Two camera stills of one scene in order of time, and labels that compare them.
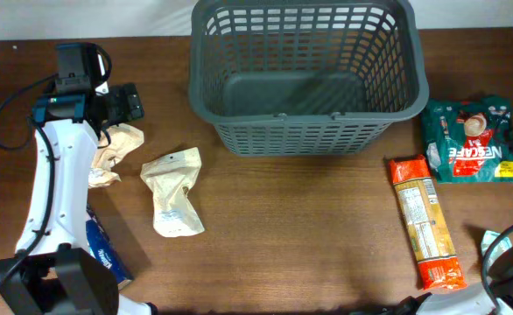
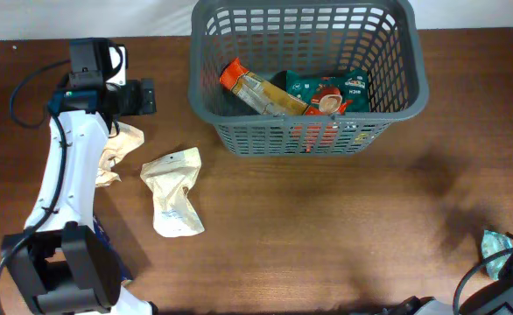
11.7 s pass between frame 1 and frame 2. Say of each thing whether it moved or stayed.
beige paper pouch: stayed
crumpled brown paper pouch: stayed
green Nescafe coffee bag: moved
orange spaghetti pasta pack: moved
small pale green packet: stayed
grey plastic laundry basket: stayed
